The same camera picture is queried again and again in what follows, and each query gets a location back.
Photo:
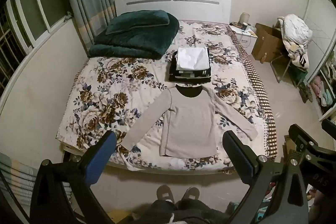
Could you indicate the striped cloth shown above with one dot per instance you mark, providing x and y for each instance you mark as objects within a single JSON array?
[{"x": 18, "y": 179}]

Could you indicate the small orange bottle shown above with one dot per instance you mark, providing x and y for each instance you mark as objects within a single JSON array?
[{"x": 264, "y": 58}]

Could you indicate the white nightstand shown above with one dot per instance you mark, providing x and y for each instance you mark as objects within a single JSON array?
[{"x": 245, "y": 40}]

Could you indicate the pink folded cloth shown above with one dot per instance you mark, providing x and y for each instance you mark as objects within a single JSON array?
[{"x": 317, "y": 86}]

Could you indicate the patterned hanging garment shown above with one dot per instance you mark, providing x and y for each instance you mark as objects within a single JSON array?
[{"x": 296, "y": 53}]

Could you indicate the dark green pillow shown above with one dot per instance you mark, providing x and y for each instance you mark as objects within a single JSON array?
[{"x": 136, "y": 20}]

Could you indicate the white headboard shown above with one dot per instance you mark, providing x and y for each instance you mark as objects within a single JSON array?
[{"x": 170, "y": 7}]

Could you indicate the person's dark trousers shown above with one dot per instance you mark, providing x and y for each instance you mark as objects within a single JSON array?
[{"x": 181, "y": 213}]

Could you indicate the beige long-sleeve shirt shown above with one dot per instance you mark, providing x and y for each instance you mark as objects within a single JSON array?
[{"x": 187, "y": 127}]

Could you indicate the beige table lamp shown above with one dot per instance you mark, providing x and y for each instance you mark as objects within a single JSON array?
[{"x": 244, "y": 17}]

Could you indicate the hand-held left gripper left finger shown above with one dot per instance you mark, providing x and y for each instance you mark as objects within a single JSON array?
[{"x": 101, "y": 158}]

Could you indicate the brown cardboard box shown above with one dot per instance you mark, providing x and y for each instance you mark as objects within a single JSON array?
[{"x": 266, "y": 41}]

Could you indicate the bed with floral sheet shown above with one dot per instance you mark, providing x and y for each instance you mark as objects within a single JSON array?
[{"x": 113, "y": 98}]

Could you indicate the dark shoes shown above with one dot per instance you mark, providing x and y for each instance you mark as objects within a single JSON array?
[{"x": 305, "y": 92}]

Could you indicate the grey slipper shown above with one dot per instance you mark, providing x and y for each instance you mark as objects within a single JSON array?
[
  {"x": 190, "y": 193},
  {"x": 165, "y": 193}
]

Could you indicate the dark green folded blanket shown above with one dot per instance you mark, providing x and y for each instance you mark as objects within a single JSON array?
[{"x": 136, "y": 40}]

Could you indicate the black folded clothes stack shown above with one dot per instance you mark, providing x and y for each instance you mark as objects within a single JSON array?
[{"x": 189, "y": 76}]

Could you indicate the white framed window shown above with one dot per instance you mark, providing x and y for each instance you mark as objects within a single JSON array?
[{"x": 34, "y": 11}]

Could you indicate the metal frame chair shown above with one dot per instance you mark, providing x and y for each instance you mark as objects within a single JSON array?
[{"x": 282, "y": 66}]

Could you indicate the white folded garment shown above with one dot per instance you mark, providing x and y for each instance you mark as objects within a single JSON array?
[{"x": 193, "y": 57}]

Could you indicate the teal folded cloth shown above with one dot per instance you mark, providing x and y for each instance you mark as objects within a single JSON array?
[{"x": 326, "y": 98}]

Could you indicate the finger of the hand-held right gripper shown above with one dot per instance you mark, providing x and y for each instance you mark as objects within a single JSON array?
[
  {"x": 302, "y": 138},
  {"x": 330, "y": 125}
]

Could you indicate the dark cup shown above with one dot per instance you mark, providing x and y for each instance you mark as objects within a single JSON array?
[{"x": 245, "y": 26}]

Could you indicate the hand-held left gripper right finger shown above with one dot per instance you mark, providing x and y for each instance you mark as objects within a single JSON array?
[{"x": 237, "y": 158}]

